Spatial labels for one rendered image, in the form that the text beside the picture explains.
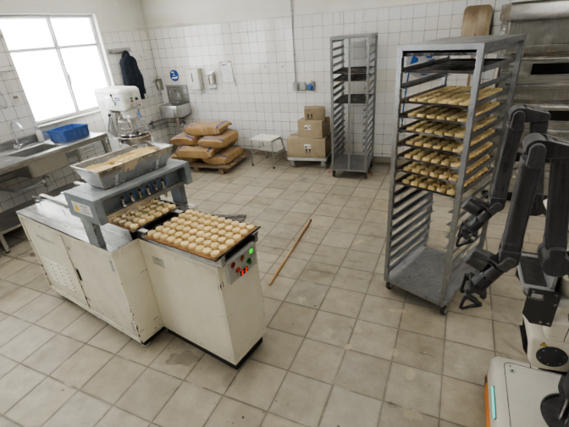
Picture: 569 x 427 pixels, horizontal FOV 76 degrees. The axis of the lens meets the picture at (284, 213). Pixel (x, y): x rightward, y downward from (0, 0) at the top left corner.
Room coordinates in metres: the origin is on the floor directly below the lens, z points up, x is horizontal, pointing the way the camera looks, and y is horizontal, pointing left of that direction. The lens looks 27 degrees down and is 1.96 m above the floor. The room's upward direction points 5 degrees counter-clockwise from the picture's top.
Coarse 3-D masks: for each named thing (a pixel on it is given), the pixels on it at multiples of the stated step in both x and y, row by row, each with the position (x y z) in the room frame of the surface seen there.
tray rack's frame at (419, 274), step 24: (408, 48) 2.26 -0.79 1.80; (432, 48) 2.16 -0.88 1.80; (456, 48) 2.06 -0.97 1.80; (504, 120) 2.38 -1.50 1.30; (480, 240) 2.38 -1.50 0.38; (408, 264) 2.45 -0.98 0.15; (432, 264) 2.42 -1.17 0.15; (408, 288) 2.16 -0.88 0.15; (432, 288) 2.13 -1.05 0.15; (456, 288) 2.11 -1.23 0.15
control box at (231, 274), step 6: (246, 246) 1.83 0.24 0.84; (252, 246) 1.83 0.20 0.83; (240, 252) 1.76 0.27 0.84; (246, 252) 1.79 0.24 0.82; (252, 252) 1.83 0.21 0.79; (234, 258) 1.70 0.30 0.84; (246, 258) 1.78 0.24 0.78; (252, 258) 1.82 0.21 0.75; (228, 264) 1.66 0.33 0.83; (240, 264) 1.74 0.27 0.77; (246, 264) 1.77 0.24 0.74; (252, 264) 1.82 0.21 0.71; (228, 270) 1.65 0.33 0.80; (234, 270) 1.69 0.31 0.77; (240, 270) 1.73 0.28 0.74; (228, 276) 1.66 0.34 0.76; (234, 276) 1.68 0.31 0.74; (228, 282) 1.66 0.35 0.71
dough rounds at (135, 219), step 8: (144, 208) 2.30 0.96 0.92; (152, 208) 2.30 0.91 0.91; (160, 208) 2.27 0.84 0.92; (168, 208) 2.30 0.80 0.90; (120, 216) 2.22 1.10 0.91; (128, 216) 2.20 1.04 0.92; (136, 216) 2.20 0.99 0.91; (144, 216) 2.17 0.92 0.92; (152, 216) 2.16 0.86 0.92; (112, 224) 2.14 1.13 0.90; (120, 224) 2.10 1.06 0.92; (128, 224) 2.08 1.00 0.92; (136, 224) 2.07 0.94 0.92; (144, 224) 2.09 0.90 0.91
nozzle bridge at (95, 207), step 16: (176, 160) 2.50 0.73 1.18; (144, 176) 2.22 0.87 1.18; (160, 176) 2.35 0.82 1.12; (176, 176) 2.46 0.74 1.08; (64, 192) 2.06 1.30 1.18; (80, 192) 2.03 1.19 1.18; (96, 192) 2.01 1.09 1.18; (112, 192) 1.99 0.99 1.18; (128, 192) 2.14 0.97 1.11; (144, 192) 2.23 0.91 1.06; (160, 192) 2.27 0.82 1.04; (176, 192) 2.52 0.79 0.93; (80, 208) 1.98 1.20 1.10; (96, 208) 1.88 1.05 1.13; (112, 208) 2.04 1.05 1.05; (128, 208) 2.07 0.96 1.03; (96, 224) 1.91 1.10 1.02; (96, 240) 1.95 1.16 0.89
